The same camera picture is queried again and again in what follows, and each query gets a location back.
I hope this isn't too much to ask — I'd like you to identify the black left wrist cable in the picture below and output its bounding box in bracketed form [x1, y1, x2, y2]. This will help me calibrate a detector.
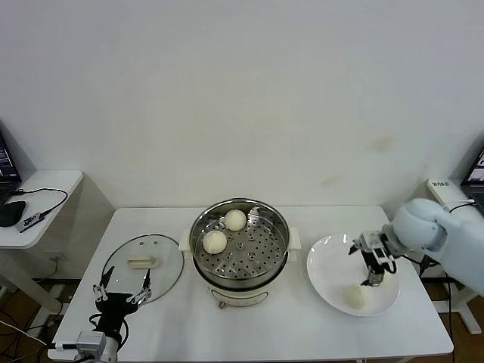
[88, 312, 132, 347]

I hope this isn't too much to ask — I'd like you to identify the round glass pot lid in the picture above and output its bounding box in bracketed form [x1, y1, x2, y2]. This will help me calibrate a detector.
[101, 234, 185, 306]

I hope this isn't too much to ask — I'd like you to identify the black computer mouse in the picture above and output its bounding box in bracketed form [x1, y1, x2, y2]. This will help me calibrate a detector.
[0, 200, 26, 228]

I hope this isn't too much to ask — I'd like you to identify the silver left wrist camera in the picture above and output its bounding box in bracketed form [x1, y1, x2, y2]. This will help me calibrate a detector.
[76, 331, 107, 355]

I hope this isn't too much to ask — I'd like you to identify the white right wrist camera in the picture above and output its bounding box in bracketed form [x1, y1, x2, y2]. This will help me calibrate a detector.
[358, 232, 385, 250]

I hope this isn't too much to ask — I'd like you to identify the white flat cable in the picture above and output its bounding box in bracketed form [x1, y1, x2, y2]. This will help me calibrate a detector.
[442, 199, 476, 213]

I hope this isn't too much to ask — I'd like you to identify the white side table with label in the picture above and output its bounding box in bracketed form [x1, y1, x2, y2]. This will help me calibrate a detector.
[426, 177, 484, 334]

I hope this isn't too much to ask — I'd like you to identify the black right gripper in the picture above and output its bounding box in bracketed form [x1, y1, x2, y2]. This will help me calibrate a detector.
[348, 241, 398, 287]

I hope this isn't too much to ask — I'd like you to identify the small black printed device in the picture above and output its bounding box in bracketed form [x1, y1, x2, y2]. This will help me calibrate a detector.
[17, 212, 42, 233]

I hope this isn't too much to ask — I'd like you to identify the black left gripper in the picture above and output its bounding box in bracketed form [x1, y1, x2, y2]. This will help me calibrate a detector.
[92, 265, 153, 334]

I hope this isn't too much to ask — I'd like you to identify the black laptop with dark screen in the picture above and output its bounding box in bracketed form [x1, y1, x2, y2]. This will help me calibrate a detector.
[0, 119, 22, 203]

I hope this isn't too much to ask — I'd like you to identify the white floor cable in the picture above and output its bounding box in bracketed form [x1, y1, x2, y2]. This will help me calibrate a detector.
[0, 320, 52, 347]

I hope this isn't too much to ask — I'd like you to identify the white round plate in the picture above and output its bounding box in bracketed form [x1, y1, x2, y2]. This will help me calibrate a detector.
[306, 233, 401, 318]

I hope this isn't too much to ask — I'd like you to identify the black mains cable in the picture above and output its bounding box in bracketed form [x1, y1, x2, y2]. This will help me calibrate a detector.
[430, 260, 455, 334]

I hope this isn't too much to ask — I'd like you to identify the thin black looped cable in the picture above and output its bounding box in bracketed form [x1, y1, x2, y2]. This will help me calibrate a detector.
[10, 188, 69, 220]

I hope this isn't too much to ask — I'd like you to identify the perforated steel steamer basket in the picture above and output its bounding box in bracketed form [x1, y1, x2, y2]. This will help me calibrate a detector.
[178, 198, 303, 284]

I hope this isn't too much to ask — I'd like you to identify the white side table with mouse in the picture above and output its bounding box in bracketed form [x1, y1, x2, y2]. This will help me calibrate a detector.
[0, 169, 84, 315]

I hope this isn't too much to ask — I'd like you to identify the cream electric cooker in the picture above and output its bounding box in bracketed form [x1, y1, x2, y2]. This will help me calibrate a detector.
[185, 247, 299, 310]

